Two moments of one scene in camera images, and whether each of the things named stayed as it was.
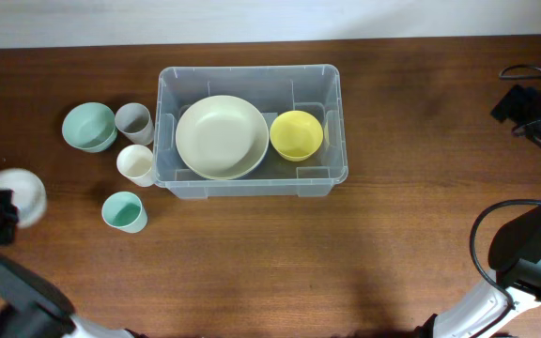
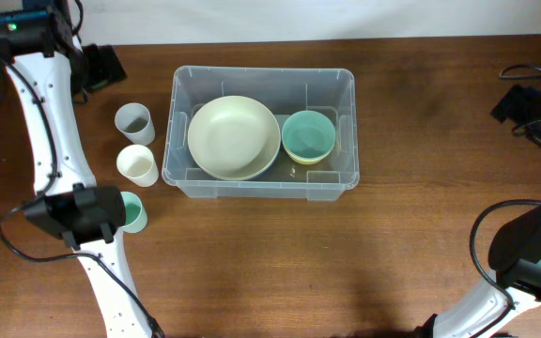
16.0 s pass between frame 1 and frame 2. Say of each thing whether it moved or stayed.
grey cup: stayed
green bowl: moved
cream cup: stayed
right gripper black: stayed
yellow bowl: moved
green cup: stayed
